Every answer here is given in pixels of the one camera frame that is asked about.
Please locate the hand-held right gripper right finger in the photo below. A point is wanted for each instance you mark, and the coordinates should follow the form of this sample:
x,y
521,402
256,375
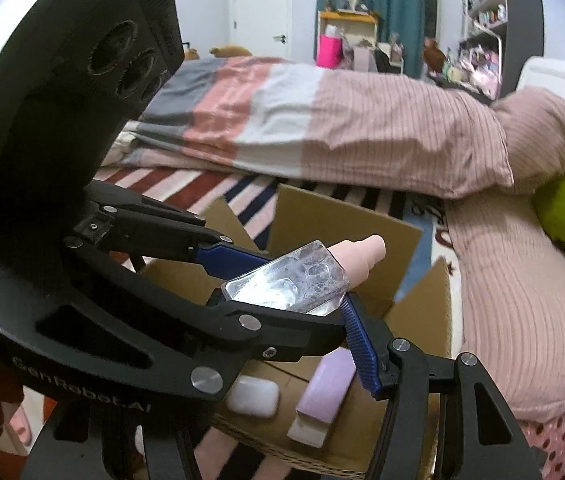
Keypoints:
x,y
362,345

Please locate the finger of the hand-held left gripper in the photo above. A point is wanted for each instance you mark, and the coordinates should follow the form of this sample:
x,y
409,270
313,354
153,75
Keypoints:
x,y
262,332
227,260

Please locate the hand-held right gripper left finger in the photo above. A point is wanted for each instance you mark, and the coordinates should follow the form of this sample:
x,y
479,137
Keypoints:
x,y
77,440

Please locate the cardboard box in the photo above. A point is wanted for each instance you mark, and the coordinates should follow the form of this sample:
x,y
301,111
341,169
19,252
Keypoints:
x,y
412,320

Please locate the clear bottle with pink pump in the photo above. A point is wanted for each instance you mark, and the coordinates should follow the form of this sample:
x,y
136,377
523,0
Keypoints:
x,y
287,280

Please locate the lilac and white box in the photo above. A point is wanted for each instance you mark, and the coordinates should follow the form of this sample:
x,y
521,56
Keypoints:
x,y
325,390

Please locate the white soap bar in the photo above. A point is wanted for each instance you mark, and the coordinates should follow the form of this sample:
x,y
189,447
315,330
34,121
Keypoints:
x,y
253,396

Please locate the pink ribbed blanket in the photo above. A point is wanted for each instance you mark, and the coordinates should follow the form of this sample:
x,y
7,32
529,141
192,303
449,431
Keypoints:
x,y
522,300

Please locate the striped folded duvet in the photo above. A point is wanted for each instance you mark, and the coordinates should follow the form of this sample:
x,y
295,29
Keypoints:
x,y
342,125

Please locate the polka dot cloth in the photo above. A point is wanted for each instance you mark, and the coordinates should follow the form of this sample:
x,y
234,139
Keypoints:
x,y
557,440

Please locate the pink bin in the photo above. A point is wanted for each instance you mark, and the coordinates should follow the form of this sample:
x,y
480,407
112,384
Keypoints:
x,y
329,51

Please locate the white door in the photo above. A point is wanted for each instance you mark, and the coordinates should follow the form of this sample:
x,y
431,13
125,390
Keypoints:
x,y
257,15

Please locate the white and yellow cabinet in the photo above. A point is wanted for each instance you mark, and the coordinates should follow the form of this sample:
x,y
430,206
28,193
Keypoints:
x,y
348,17

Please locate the pink striped pillow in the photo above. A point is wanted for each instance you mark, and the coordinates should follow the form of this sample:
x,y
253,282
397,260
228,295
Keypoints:
x,y
542,135

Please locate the dark brown plush toy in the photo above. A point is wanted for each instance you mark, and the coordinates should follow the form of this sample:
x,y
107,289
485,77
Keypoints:
x,y
434,57

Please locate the teal curtain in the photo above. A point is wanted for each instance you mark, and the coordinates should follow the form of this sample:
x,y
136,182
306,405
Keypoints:
x,y
392,5

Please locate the white headboard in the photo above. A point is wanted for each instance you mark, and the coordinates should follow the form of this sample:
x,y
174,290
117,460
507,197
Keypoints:
x,y
562,77

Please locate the white wall shelf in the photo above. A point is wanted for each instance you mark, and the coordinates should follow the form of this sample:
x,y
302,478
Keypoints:
x,y
485,15

